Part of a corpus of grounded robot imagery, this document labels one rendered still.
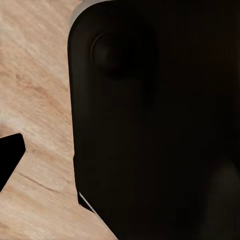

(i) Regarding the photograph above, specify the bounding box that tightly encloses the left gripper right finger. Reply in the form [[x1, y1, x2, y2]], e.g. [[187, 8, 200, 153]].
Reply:
[[225, 133, 240, 172]]

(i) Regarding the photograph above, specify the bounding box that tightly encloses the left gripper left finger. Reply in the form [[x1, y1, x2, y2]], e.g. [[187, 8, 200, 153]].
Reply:
[[0, 133, 25, 192]]

